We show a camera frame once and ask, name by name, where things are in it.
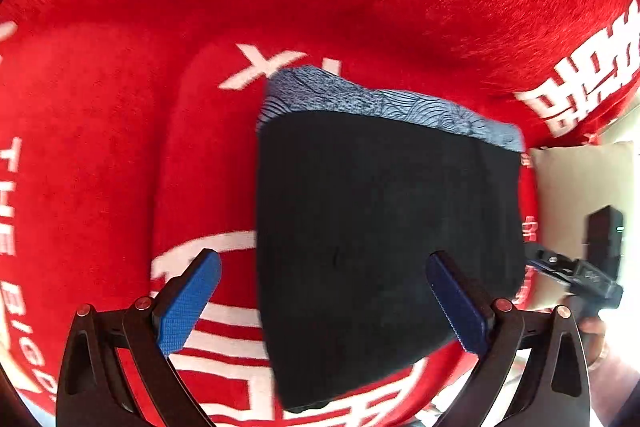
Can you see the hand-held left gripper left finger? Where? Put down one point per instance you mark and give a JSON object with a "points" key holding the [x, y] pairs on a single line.
{"points": [[190, 297]]}

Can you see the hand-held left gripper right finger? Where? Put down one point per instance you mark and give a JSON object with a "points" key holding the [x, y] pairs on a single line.
{"points": [[457, 302]]}

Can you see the black pants with blue pattern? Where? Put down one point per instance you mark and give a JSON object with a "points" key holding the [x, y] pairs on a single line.
{"points": [[375, 207]]}

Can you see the person's right hand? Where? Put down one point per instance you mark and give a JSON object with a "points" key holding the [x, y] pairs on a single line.
{"points": [[617, 354]]}

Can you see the red printed blanket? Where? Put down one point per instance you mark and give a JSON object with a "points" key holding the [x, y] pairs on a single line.
{"points": [[125, 82]]}

